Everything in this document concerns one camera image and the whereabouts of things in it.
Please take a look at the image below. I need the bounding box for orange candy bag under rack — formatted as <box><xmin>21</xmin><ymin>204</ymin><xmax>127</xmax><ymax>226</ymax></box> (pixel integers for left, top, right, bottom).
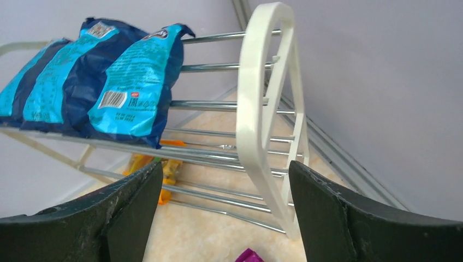
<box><xmin>122</xmin><ymin>139</ymin><xmax>186</xmax><ymax>205</ymax></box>

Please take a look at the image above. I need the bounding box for blue candy bag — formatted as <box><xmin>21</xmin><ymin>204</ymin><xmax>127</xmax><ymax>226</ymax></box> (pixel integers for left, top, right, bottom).
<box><xmin>20</xmin><ymin>17</ymin><xmax>194</xmax><ymax>148</ymax></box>
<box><xmin>1</xmin><ymin>38</ymin><xmax>72</xmax><ymax>127</ymax></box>

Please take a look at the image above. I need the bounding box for blue candy bag front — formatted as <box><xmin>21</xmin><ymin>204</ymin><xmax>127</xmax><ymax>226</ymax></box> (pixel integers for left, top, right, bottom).
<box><xmin>1</xmin><ymin>38</ymin><xmax>72</xmax><ymax>127</ymax></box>

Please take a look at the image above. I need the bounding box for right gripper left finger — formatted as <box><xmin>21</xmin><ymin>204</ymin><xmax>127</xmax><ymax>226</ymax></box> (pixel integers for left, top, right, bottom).
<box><xmin>1</xmin><ymin>162</ymin><xmax>163</xmax><ymax>261</ymax></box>

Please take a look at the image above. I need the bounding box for purple grape candy bag right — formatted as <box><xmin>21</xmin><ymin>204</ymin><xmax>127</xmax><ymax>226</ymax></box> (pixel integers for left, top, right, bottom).
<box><xmin>235</xmin><ymin>248</ymin><xmax>264</xmax><ymax>262</ymax></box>

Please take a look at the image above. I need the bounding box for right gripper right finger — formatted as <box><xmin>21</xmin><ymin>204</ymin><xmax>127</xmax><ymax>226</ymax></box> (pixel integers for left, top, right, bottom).
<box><xmin>288</xmin><ymin>161</ymin><xmax>462</xmax><ymax>261</ymax></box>

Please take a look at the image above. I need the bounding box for white metal shoe rack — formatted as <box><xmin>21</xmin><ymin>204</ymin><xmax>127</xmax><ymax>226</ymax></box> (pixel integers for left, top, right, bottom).
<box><xmin>1</xmin><ymin>2</ymin><xmax>310</xmax><ymax>239</ymax></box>

